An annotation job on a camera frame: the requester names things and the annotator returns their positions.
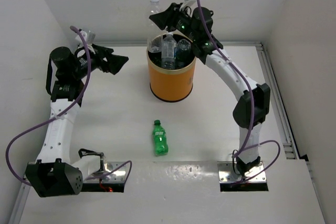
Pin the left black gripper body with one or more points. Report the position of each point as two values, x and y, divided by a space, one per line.
81 69

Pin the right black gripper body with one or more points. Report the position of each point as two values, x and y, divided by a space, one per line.
183 25

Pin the clear ribbed bottle white cap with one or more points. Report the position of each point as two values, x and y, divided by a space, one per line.
153 33

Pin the clear bottle white blue label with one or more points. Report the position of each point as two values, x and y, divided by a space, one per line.
168 52

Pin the clear bottle dark green label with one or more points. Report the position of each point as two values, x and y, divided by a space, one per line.
183 49

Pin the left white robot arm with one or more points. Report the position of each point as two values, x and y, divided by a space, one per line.
53 174

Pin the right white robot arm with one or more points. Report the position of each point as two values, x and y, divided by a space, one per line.
253 99

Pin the orange cylindrical bin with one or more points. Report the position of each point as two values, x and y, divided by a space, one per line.
171 85

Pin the green Sprite bottle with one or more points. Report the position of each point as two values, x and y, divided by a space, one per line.
159 137

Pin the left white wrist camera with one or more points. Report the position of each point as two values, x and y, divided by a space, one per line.
87 35

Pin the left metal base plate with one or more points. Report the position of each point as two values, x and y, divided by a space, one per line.
114 172

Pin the metal base plate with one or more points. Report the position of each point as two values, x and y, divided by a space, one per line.
114 172
228 173

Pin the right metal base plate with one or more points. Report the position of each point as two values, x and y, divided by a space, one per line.
228 173

